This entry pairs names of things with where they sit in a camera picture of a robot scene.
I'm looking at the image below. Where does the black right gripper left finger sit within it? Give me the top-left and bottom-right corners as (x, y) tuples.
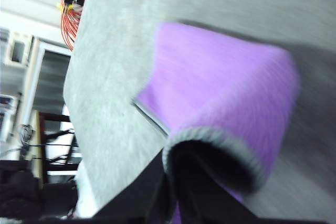
(97, 156), (175, 224)

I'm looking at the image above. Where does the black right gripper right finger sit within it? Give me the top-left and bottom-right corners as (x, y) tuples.
(179, 171), (263, 224)

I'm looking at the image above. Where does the purple towel with grey hem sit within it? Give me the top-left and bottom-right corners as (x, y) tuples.
(131, 20), (301, 224)

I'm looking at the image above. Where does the black bulky equipment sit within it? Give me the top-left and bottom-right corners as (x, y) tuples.
(0, 159), (78, 224)

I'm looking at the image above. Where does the grey table cloth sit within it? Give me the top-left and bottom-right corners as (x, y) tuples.
(62, 0), (336, 224)

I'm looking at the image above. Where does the white framed window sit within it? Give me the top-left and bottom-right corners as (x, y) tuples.
(25, 39), (72, 112)

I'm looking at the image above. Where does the dark metal frame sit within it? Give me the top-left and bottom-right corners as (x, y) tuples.
(36, 110), (81, 185)

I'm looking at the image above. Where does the orange cable bundle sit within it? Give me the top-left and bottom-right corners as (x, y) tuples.
(56, 0), (82, 51)

